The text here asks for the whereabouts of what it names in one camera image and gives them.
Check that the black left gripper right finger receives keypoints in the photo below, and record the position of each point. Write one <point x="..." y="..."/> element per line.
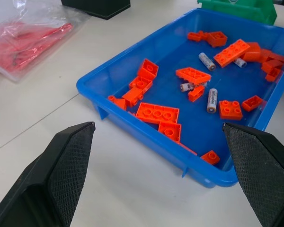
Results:
<point x="262" y="170"/>

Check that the small orange building block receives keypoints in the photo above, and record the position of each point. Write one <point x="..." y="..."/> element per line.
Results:
<point x="252" y="103"/>
<point x="196" y="93"/>
<point x="196" y="36"/>
<point x="210" y="157"/>
<point x="119" y="102"/>
<point x="273" y="75"/>

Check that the clear bag with red contents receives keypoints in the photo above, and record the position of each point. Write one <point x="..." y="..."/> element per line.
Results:
<point x="26" y="45"/>

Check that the green plastic bin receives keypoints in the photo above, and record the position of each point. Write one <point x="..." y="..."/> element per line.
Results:
<point x="246" y="10"/>

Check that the blue plastic tray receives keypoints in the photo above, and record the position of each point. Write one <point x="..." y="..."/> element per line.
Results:
<point x="170" y="54"/>

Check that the black box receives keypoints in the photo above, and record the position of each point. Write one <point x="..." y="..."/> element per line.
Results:
<point x="97" y="7"/>

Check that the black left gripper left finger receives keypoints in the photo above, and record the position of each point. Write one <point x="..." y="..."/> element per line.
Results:
<point x="61" y="175"/>

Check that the smooth orange building block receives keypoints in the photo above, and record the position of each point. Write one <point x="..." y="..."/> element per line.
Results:
<point x="252" y="53"/>

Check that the white AA battery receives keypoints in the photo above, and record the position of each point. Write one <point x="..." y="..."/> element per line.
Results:
<point x="212" y="100"/>
<point x="240" y="62"/>
<point x="186" y="87"/>
<point x="207" y="61"/>

